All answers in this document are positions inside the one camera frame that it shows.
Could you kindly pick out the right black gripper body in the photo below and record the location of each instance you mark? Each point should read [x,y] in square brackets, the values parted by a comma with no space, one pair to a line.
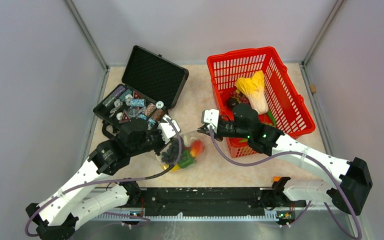
[228,128]

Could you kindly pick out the black grape bunch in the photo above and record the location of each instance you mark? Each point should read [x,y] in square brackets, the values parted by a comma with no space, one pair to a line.
[170,153]

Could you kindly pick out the orange handled tool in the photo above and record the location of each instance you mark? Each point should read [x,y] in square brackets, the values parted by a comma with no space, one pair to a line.
[277,178]

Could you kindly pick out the clear zip top bag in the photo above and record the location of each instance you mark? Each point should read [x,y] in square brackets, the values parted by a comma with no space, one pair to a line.
[186,139]

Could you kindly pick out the napa cabbage toy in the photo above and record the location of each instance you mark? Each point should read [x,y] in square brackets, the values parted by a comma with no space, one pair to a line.
[254,89]

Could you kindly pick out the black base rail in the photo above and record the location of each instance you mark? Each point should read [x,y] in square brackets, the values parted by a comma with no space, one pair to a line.
[208,202]

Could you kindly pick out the red plastic basket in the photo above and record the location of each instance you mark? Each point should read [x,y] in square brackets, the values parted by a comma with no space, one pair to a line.
[286,105]

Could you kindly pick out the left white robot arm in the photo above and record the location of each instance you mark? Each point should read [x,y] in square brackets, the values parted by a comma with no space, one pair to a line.
[91,190]

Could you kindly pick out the dark plum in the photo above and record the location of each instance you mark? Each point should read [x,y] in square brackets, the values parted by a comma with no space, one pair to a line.
[231,103]

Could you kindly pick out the purple grape bunch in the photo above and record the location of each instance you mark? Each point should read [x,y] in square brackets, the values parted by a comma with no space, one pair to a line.
[239,96]

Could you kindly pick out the yellow lemon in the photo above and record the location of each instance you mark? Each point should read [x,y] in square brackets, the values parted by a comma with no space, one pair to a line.
[169,168]

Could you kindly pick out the red tomato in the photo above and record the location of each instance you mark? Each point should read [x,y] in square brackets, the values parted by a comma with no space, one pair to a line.
[197,147]

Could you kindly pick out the green bell pepper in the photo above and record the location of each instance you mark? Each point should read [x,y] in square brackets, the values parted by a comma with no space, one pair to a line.
[186,159]

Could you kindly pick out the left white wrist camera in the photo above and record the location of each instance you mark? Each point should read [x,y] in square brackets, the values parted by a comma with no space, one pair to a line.
[168,128]

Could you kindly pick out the black poker chip case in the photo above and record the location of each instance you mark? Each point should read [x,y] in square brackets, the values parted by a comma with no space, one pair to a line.
[150,86]

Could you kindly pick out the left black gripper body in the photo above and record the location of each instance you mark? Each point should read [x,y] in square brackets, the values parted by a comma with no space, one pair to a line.
[153,140]

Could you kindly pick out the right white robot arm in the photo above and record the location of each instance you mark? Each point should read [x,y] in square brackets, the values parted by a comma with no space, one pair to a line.
[344,183]

